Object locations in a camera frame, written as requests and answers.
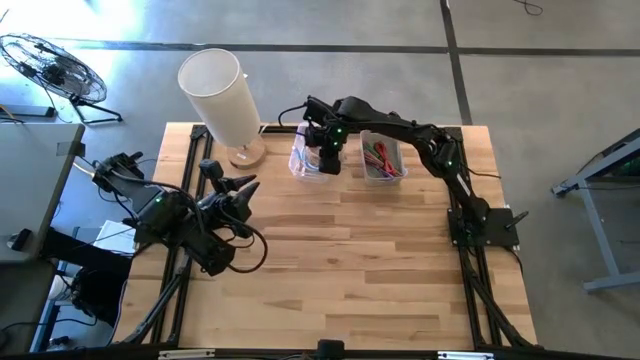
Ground white plastic bin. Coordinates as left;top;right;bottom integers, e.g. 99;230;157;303
358;128;409;187

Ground silver metal bracket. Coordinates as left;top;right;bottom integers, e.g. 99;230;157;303
158;348;217;360
437;350;495;360

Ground salmon pink cable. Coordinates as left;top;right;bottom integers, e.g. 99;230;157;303
363;149;389;171

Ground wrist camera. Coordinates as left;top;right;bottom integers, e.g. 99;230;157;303
198;158;225;182
302;95;334;126

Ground grey desk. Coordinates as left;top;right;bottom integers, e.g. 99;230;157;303
0;122;86;265

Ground black chair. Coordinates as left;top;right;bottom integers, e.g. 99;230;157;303
42;227;134;326

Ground clear plastic bin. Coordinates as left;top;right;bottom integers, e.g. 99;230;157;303
288;121;346;184

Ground red orange cable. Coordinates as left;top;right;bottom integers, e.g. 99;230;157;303
372;141;404;177

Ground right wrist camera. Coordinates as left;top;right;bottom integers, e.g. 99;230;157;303
302;95;334;126

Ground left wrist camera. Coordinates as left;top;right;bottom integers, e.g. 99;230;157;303
198;158;225;182

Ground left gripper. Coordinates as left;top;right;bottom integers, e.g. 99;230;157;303
199;173;262;234

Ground small black desk device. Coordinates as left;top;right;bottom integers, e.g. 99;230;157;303
7;228;34;251

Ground light blue cable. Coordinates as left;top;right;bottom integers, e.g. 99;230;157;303
293;144;321;176

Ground white papers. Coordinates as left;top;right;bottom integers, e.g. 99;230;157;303
93;219;136;256

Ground black table-level camera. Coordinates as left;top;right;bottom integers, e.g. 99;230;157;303
316;338;346;360

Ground grey metal table stand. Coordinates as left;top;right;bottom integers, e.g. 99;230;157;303
551;127;640;295

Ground black floor fan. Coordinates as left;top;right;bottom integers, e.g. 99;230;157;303
0;32;124;125

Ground white cylinder shade table lamp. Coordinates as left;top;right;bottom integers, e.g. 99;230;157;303
177;47;269;171

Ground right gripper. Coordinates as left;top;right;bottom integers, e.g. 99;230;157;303
305;122;349;176

